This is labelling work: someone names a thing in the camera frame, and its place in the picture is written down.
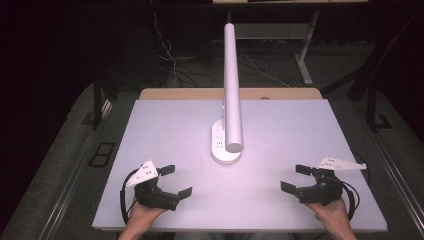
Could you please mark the black metal stand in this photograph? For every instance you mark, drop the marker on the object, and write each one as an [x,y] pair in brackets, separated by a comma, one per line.
[97,100]
[371,100]

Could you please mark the white desk lamp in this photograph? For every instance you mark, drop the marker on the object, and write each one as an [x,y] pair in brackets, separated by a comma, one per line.
[231,83]

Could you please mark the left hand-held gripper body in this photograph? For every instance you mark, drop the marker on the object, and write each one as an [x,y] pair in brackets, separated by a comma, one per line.
[156,196]

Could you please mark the person's left hand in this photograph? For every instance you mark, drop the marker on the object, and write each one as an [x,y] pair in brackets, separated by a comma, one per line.
[141,216]

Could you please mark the black rectangular floor frame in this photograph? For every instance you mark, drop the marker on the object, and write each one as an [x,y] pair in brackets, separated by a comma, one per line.
[101,154]

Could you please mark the white metal desk frame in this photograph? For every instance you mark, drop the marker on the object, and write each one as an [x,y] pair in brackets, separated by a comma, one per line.
[304,63]

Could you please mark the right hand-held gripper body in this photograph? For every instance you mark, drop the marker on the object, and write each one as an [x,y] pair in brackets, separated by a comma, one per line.
[325,191]

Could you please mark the person's right hand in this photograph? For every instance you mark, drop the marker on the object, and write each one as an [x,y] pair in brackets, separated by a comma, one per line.
[333,215]

